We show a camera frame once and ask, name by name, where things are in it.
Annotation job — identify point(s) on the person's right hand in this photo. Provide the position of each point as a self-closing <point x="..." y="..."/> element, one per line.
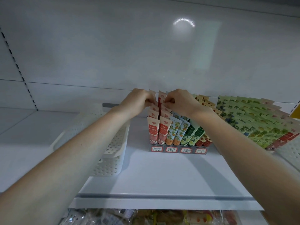
<point x="183" y="103"/>

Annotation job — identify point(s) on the person's left hand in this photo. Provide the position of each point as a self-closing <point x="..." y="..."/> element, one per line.
<point x="136" y="103"/>

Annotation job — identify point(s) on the white perforated plastic basket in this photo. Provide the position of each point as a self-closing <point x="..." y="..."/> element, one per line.
<point x="112" y="157"/>
<point x="293" y="157"/>

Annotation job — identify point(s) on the row of hand cream tubes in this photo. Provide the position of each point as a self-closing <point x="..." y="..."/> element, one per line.
<point x="253" y="119"/>

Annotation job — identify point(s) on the white metal shelf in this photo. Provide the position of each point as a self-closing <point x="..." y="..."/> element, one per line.
<point x="164" y="180"/>

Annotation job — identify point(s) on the person's right forearm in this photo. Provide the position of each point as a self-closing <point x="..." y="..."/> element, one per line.
<point x="248" y="166"/>

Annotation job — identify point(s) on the person's left forearm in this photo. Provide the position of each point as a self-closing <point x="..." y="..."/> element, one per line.
<point x="61" y="175"/>

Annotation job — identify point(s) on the clear divider tray with labels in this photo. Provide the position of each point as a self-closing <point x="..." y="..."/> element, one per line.
<point x="157" y="149"/>

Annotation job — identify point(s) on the pile of snack packets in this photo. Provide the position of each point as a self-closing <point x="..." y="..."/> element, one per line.
<point x="154" y="217"/>

